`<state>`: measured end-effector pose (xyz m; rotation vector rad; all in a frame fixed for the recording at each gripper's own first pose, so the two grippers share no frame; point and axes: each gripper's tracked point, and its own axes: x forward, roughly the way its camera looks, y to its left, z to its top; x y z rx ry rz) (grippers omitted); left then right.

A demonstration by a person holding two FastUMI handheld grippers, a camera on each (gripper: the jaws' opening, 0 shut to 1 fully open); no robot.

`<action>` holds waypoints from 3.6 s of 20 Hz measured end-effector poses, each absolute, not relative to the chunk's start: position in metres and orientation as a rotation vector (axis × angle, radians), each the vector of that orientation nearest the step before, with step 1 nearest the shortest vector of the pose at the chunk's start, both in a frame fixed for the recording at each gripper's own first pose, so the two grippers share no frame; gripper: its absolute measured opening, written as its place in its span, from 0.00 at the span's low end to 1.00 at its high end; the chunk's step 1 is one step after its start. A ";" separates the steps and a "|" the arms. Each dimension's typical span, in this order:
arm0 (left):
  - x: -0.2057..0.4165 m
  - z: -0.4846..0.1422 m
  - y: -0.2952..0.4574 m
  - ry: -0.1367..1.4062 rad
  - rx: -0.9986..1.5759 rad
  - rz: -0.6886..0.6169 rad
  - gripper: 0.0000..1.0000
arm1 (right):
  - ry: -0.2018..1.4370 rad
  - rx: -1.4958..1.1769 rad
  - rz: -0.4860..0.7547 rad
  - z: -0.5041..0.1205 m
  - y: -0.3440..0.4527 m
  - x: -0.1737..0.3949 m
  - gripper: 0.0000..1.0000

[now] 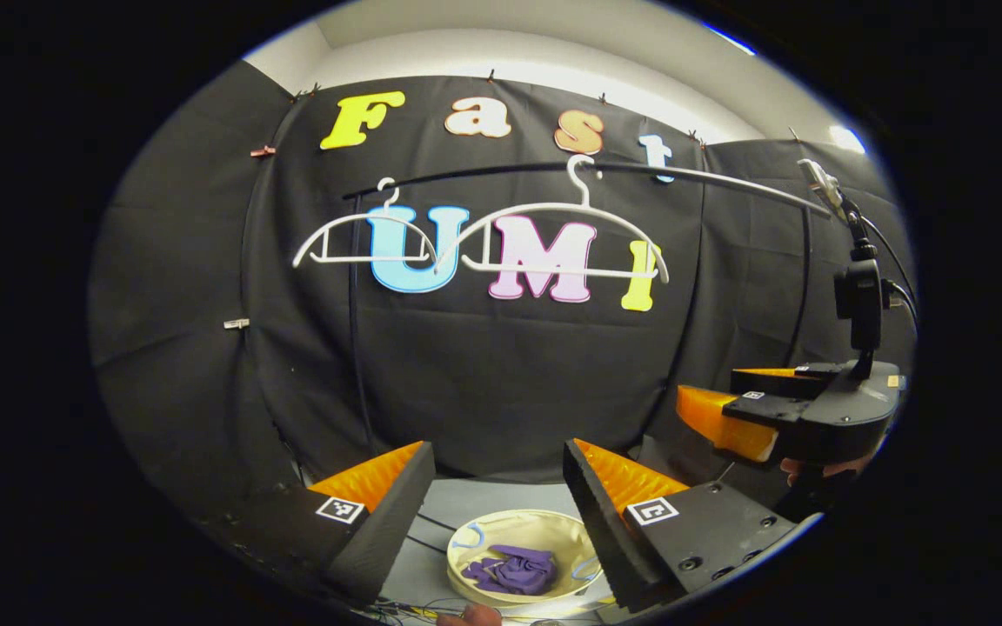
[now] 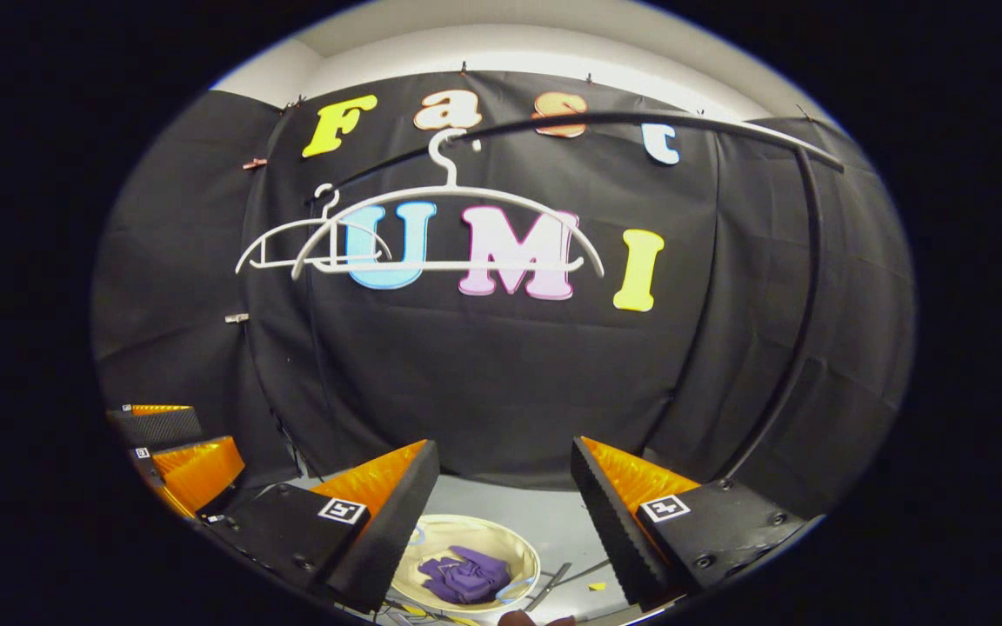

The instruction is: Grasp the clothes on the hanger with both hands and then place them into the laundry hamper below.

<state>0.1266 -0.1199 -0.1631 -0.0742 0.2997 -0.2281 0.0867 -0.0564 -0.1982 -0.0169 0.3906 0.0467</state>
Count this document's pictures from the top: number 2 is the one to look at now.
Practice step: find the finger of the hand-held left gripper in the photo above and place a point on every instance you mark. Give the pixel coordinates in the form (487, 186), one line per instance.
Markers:
(143, 465)
(162, 426)

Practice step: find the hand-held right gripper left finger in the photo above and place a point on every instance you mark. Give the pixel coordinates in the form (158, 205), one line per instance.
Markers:
(397, 530)

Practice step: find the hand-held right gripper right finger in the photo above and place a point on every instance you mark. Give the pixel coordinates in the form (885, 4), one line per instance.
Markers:
(610, 530)

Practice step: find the cream round laundry hamper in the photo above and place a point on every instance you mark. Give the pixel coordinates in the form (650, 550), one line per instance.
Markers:
(440, 535)

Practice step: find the purple ribbed garment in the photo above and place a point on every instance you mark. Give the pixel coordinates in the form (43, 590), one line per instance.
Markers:
(466, 576)

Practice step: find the white plastic hanger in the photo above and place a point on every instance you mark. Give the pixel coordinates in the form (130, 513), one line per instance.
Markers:
(466, 265)
(283, 227)

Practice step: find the black metal clothes rack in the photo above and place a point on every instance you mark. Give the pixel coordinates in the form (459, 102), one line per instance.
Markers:
(640, 117)

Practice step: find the pink clip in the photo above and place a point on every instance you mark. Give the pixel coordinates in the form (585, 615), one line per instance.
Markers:
(255, 163)

